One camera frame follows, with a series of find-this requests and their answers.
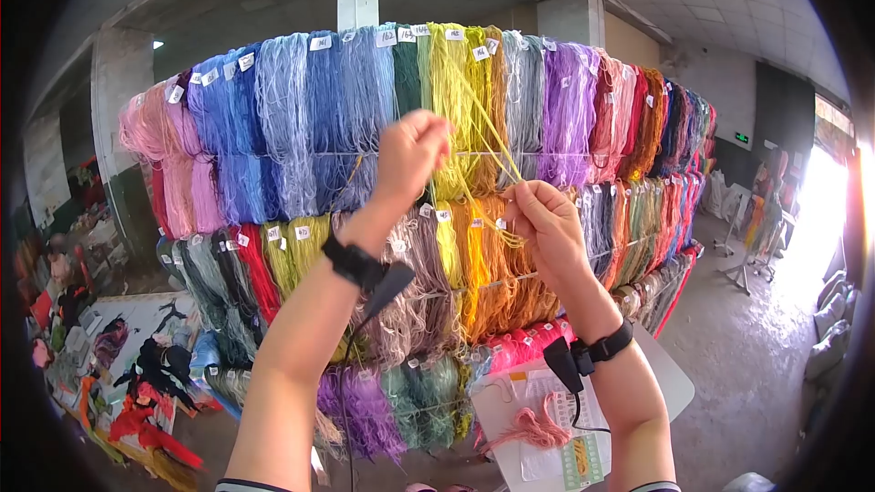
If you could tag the person's right hand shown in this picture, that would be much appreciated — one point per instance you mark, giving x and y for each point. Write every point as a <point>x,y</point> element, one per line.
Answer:
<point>557,239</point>

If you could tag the person's left hand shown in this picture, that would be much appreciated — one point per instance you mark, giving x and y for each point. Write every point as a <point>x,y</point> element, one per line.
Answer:
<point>407,157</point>

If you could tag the person's right fingers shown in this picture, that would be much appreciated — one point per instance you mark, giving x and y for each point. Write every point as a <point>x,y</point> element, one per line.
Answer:
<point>528,208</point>

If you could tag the person's left fingers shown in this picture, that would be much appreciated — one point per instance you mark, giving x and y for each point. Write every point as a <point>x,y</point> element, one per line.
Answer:
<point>427,133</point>

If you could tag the yellow yarn strands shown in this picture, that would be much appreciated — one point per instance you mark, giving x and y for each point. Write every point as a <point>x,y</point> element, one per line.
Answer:
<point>489,131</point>

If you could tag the rack of colourful yarn skeins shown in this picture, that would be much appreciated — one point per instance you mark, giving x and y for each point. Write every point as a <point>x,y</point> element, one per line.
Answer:
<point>301,102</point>

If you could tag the black wrist band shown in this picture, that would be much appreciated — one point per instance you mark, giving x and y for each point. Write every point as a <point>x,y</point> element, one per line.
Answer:
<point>605,348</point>
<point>352,263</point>

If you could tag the white work table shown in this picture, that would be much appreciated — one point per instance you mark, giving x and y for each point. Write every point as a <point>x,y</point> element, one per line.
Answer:
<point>660,376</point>

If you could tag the pink yarn bundle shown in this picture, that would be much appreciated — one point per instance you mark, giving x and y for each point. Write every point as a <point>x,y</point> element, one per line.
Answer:
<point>536,429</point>

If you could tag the green exit sign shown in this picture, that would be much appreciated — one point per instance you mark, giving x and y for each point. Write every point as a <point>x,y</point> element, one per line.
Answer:
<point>742,138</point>

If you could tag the small yarn rack stand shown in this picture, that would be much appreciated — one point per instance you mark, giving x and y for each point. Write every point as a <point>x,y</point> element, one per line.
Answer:
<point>762,218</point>

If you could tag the white paper sheet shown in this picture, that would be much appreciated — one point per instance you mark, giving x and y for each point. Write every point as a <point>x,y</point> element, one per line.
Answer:
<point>540,464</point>

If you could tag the green thread card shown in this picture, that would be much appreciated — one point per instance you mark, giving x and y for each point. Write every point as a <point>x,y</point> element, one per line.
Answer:
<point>582,461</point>

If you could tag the pile of white sacks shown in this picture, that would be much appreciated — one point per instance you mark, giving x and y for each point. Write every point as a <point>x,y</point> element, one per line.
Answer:
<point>830,328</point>

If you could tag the table cluttered with yarn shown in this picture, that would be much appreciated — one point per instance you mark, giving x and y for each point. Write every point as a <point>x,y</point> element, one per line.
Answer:
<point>137,369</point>

